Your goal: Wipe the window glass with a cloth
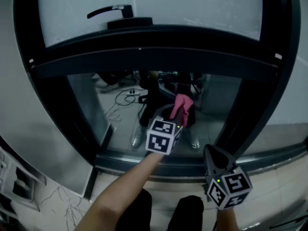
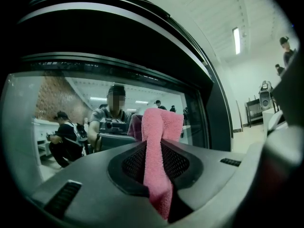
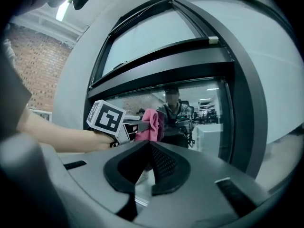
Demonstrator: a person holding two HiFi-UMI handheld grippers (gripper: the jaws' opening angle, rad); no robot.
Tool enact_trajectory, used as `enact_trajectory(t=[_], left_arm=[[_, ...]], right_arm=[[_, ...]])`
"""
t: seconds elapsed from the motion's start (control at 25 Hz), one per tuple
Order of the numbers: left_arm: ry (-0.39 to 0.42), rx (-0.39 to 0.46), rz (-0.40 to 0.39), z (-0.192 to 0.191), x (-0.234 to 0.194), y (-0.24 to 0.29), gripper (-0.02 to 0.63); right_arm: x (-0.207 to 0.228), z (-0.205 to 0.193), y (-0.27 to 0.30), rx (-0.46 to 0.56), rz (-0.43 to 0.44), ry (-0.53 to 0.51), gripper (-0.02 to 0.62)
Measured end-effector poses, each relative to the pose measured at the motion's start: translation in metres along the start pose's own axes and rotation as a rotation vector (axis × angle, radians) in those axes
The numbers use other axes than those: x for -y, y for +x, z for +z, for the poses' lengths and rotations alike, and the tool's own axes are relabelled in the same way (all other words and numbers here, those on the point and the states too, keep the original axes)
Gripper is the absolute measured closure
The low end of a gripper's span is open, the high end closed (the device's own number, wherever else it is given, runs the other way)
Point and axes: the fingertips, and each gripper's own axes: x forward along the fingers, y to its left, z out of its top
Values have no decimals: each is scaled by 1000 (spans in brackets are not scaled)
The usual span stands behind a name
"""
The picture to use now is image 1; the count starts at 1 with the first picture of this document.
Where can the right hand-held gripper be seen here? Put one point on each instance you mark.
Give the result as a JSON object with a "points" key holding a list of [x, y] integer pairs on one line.
{"points": [[237, 183]]}

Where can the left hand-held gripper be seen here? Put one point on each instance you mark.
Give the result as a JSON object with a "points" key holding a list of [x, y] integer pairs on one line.
{"points": [[157, 142]]}

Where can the pink cloth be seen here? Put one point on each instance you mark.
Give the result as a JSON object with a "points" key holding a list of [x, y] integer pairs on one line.
{"points": [[181, 105]]}

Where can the clear window glass pane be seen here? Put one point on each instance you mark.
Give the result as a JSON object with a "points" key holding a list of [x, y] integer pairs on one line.
{"points": [[216, 109]]}

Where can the person's left forearm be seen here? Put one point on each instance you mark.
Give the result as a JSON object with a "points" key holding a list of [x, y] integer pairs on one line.
{"points": [[125, 189]]}

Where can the person's right forearm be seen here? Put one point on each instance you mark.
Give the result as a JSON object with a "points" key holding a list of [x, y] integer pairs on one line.
{"points": [[227, 220]]}

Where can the person's black trousers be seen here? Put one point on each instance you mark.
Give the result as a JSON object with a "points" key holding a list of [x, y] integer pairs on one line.
{"points": [[187, 213]]}

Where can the large half-frosted window pane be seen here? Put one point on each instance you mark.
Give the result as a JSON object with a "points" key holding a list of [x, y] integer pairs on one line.
{"points": [[293, 93]]}

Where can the frosted window pane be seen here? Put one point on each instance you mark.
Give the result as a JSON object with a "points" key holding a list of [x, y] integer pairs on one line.
{"points": [[168, 8]]}

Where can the white foam corner pad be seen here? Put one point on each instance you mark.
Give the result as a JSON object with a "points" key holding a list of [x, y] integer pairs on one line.
{"points": [[278, 56], [31, 61]]}

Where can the white shelf unit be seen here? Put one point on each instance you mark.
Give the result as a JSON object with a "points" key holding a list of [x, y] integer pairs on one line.
{"points": [[16, 184]]}

